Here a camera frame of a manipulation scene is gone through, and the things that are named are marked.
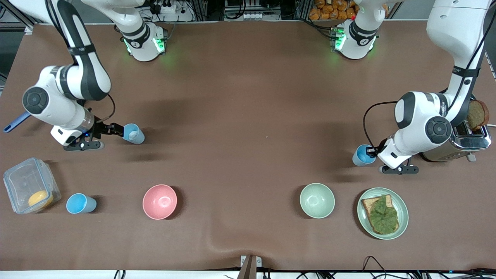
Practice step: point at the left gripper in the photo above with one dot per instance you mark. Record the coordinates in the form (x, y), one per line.
(380, 148)

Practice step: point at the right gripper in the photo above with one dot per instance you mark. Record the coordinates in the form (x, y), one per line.
(101, 129)

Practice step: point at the blue plastic cup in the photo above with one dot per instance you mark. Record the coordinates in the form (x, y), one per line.
(77, 203)
(360, 157)
(135, 136)

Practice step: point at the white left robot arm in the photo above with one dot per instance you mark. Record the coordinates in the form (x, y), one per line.
(418, 112)

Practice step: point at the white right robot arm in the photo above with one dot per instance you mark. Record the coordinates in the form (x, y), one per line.
(83, 73)

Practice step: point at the brown bread slice under lettuce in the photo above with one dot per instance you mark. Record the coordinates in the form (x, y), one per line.
(366, 205)

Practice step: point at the green lettuce leaf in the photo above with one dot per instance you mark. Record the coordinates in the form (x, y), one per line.
(383, 217)

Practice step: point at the pale green round plate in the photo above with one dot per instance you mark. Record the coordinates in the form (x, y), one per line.
(403, 213)

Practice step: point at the pale green bowl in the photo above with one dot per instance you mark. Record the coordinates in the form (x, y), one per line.
(317, 200)

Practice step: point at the pink bowl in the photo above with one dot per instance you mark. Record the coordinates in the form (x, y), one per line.
(159, 201)

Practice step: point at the beige and chrome toaster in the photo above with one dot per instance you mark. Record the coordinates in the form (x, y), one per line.
(471, 141)

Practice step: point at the orange round food piece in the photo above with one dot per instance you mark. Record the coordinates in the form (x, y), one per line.
(38, 198)

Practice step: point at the clear plastic food container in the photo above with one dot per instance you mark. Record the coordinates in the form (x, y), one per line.
(23, 182)

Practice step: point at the brown bread slice in toaster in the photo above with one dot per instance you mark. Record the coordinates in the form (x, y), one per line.
(478, 114)

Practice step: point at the white power strip with plugs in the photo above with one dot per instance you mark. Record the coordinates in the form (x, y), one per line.
(166, 7)

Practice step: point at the bag of orange buns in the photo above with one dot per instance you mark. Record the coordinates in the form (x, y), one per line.
(329, 11)

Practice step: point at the small white power strip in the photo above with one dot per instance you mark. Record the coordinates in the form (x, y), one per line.
(255, 16)

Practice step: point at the metal table clamp bracket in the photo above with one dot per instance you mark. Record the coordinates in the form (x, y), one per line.
(250, 267)

